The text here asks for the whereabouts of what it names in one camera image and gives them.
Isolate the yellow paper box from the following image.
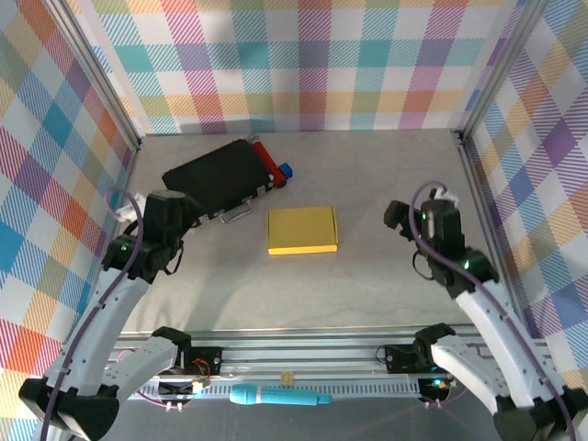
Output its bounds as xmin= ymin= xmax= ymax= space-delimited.
xmin=266 ymin=206 xmax=340 ymax=257

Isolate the black hard case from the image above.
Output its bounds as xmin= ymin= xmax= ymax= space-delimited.
xmin=162 ymin=139 xmax=281 ymax=226

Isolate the red cylinder roller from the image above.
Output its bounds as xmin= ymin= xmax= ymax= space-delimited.
xmin=246 ymin=135 xmax=288 ymax=190

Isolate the turquoise pen-shaped tool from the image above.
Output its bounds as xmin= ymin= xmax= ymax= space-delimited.
xmin=229 ymin=383 xmax=334 ymax=408

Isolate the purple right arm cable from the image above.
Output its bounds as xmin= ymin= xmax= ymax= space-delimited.
xmin=411 ymin=181 xmax=578 ymax=441

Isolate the white cable wrap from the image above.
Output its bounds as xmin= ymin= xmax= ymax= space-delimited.
xmin=429 ymin=183 xmax=461 ymax=204
xmin=114 ymin=192 xmax=148 ymax=223

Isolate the thin black camera cable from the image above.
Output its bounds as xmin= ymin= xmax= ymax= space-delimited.
xmin=163 ymin=238 xmax=186 ymax=277
xmin=410 ymin=250 xmax=435 ymax=282

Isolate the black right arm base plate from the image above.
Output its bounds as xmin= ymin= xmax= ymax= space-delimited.
xmin=383 ymin=342 xmax=434 ymax=374

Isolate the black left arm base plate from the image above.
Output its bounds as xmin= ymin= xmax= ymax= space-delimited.
xmin=176 ymin=346 xmax=224 ymax=377

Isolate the aluminium corner post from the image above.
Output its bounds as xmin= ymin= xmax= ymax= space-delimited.
xmin=45 ymin=0 xmax=141 ymax=151
xmin=457 ymin=0 xmax=553 ymax=139

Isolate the white slotted cable duct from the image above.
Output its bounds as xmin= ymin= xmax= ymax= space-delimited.
xmin=137 ymin=384 xmax=422 ymax=400

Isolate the long aluminium base rail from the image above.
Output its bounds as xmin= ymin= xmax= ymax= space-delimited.
xmin=105 ymin=326 xmax=558 ymax=383

